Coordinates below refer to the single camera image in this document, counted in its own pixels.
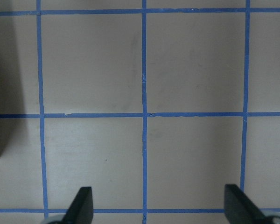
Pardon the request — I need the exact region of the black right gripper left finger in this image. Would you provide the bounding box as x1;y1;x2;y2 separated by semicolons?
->
62;187;94;224

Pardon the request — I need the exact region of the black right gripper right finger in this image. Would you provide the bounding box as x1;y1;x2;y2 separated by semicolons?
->
224;184;268;224

